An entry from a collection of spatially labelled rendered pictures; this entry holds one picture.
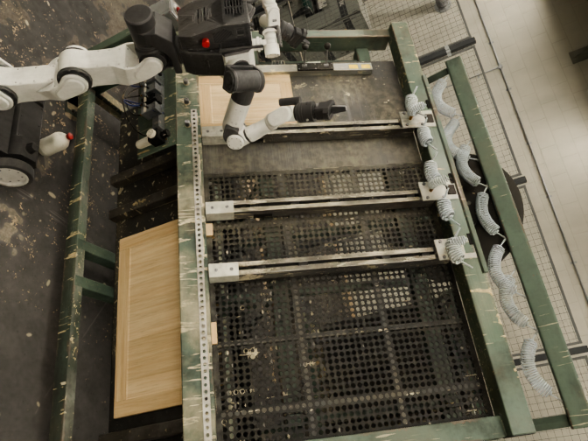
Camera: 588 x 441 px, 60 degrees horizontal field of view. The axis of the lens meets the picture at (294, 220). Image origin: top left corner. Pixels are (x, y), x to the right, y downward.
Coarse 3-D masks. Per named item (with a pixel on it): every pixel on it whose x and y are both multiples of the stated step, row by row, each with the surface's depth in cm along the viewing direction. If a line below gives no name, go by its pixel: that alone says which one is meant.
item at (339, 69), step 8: (336, 64) 278; (344, 64) 279; (352, 64) 279; (360, 64) 280; (264, 72) 270; (272, 72) 271; (280, 72) 272; (288, 72) 273; (296, 72) 273; (304, 72) 274; (312, 72) 275; (320, 72) 276; (328, 72) 276; (336, 72) 277; (344, 72) 278; (352, 72) 279; (360, 72) 280; (368, 72) 280
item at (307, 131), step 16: (400, 112) 258; (208, 128) 246; (288, 128) 252; (304, 128) 254; (320, 128) 253; (336, 128) 253; (352, 128) 254; (368, 128) 255; (384, 128) 256; (400, 128) 258; (208, 144) 249
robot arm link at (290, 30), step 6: (288, 24) 258; (288, 30) 257; (294, 30) 261; (300, 30) 263; (306, 30) 263; (288, 36) 259; (294, 36) 262; (300, 36) 262; (288, 42) 265; (294, 42) 266; (300, 42) 266
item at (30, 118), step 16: (0, 112) 233; (16, 112) 240; (32, 112) 248; (0, 128) 230; (16, 128) 236; (32, 128) 245; (0, 144) 227; (16, 144) 232; (32, 144) 234; (32, 160) 236
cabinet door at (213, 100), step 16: (208, 80) 266; (272, 80) 271; (288, 80) 272; (208, 96) 262; (224, 96) 263; (256, 96) 265; (272, 96) 266; (288, 96) 267; (208, 112) 257; (224, 112) 258; (256, 112) 260
